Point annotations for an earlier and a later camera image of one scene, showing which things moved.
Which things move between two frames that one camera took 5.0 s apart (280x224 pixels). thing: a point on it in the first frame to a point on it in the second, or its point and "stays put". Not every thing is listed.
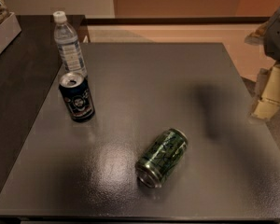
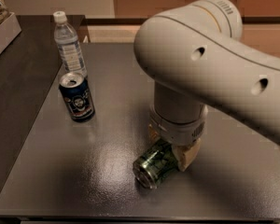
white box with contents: (5, 26) stays put
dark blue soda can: (77, 96) stays put
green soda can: (160, 157) stays put
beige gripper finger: (275, 91) to (185, 136)
